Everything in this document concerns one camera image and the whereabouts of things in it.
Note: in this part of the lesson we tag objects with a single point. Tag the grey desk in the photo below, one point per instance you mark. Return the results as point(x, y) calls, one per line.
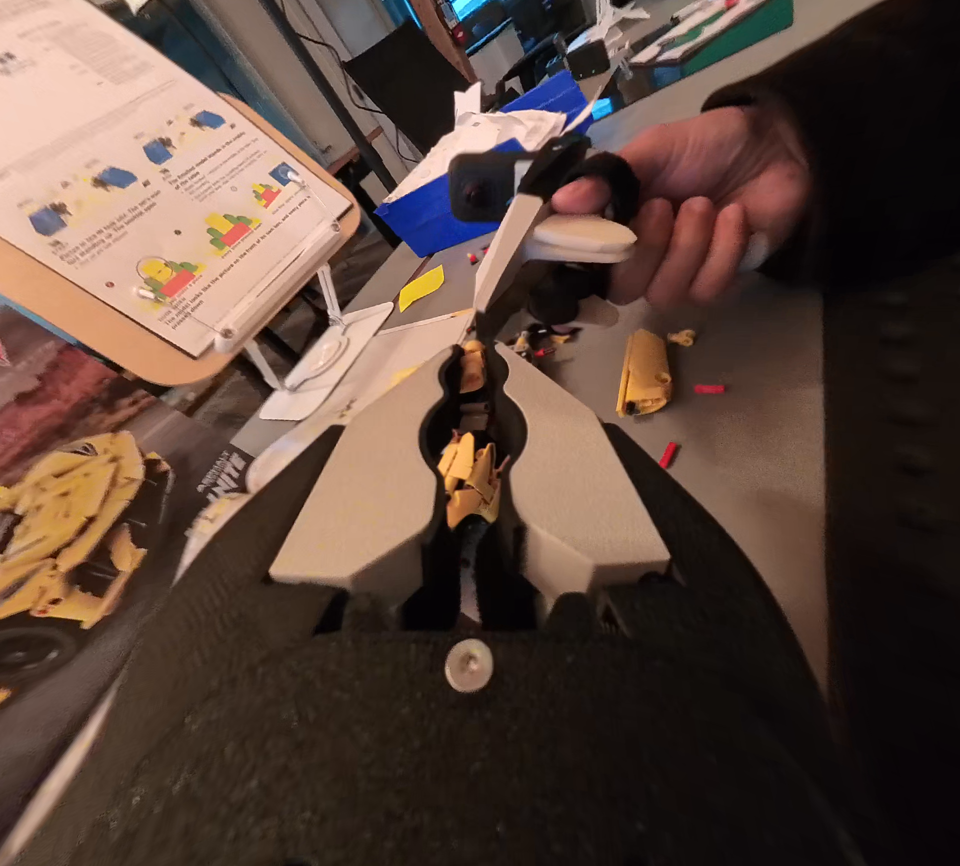
point(750, 446)

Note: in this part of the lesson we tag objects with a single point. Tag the heap of white paper bags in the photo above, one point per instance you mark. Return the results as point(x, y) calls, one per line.
point(487, 127)

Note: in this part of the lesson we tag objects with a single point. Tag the printed instruction sheet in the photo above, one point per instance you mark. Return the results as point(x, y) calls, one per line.
point(112, 130)

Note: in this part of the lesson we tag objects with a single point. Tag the person's right forearm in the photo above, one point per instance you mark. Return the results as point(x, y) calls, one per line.
point(885, 130)

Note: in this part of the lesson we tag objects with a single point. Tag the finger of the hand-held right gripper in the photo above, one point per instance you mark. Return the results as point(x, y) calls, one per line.
point(510, 258)

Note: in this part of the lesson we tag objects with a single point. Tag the yellow sticky note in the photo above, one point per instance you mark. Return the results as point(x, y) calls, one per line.
point(420, 288)

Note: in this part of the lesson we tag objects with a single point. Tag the green baseplate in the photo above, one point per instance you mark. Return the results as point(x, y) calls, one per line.
point(742, 37)

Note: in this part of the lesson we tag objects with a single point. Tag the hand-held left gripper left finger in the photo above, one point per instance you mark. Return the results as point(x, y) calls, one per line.
point(360, 498)

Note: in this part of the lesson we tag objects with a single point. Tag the yellow brick subassembly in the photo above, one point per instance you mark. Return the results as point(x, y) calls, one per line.
point(469, 476)

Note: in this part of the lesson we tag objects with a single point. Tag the blue storage bin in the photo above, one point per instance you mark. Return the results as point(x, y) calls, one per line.
point(427, 220)

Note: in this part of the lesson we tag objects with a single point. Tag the yellow curved panel piece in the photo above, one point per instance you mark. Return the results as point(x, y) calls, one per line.
point(645, 374)

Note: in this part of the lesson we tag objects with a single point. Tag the black monitor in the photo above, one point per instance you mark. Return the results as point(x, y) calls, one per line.
point(409, 85)

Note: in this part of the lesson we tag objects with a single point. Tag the person's right hand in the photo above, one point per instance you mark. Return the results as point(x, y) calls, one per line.
point(720, 190)

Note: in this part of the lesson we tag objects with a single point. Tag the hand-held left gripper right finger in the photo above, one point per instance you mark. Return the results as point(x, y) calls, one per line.
point(585, 498)

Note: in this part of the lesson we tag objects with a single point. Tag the open instruction booklet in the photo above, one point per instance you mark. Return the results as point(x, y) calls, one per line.
point(292, 442)

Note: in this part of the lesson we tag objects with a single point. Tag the small red black pin cluster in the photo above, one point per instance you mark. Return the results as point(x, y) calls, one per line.
point(476, 254)

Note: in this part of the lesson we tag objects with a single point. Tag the toy car set box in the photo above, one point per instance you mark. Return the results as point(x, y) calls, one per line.
point(75, 506)

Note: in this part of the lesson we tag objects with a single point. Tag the wooden clipboard board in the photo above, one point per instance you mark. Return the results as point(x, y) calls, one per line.
point(172, 363)

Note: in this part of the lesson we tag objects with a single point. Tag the small yellow connector piece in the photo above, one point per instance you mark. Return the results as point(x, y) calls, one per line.
point(681, 335)

